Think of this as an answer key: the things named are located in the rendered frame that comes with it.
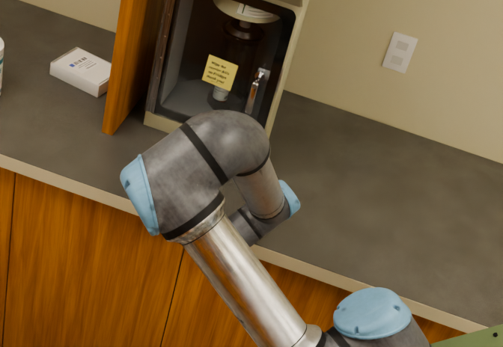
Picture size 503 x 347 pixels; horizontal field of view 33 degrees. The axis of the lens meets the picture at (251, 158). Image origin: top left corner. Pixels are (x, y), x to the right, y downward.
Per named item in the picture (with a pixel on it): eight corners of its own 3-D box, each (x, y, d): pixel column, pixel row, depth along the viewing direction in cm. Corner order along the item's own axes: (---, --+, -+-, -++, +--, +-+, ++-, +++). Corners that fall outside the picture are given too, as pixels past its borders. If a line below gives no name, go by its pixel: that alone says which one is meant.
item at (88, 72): (75, 57, 244) (76, 45, 242) (122, 81, 240) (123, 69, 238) (49, 74, 235) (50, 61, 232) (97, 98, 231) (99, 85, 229)
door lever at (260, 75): (257, 105, 212) (247, 102, 213) (266, 73, 207) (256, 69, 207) (251, 116, 208) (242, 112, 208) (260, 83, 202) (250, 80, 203)
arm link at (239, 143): (234, 69, 135) (277, 178, 179) (177, 111, 133) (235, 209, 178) (278, 121, 130) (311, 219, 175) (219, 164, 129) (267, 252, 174)
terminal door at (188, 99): (147, 110, 223) (174, -30, 199) (258, 149, 220) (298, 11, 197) (147, 111, 222) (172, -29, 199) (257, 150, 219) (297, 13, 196)
